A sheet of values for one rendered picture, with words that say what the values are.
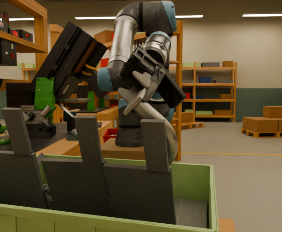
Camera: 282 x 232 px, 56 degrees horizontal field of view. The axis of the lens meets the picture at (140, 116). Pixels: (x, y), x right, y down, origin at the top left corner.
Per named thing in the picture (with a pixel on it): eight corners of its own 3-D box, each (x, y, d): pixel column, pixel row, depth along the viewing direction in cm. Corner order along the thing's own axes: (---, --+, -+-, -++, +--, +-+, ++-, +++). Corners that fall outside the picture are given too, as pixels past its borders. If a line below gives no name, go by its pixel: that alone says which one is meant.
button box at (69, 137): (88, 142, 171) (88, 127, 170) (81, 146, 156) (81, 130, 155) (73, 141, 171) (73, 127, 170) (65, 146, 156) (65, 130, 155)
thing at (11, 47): (17, 66, 178) (16, 43, 177) (2, 63, 161) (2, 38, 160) (0, 66, 179) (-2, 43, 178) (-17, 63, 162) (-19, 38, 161)
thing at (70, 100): (90, 102, 196) (90, 98, 196) (84, 103, 180) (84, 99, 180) (39, 102, 199) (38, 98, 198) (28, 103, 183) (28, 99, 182)
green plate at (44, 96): (56, 111, 176) (58, 81, 179) (51, 109, 168) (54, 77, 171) (39, 111, 177) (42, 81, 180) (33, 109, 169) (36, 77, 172)
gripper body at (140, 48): (114, 78, 61) (127, 59, 71) (143, 101, 63) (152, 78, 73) (133, 55, 57) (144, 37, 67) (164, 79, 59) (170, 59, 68)
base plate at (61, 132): (93, 125, 237) (93, 123, 237) (36, 155, 128) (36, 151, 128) (47, 124, 240) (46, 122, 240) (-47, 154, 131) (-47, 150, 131)
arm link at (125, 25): (113, -3, 110) (93, 72, 78) (140, -4, 110) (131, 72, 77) (117, 23, 119) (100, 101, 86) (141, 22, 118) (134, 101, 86)
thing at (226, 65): (235, 122, 984) (237, 60, 962) (149, 121, 1003) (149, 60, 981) (231, 120, 1037) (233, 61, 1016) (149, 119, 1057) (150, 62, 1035)
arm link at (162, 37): (172, 56, 84) (172, 29, 79) (167, 71, 75) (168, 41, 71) (147, 55, 86) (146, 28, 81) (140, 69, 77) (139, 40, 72)
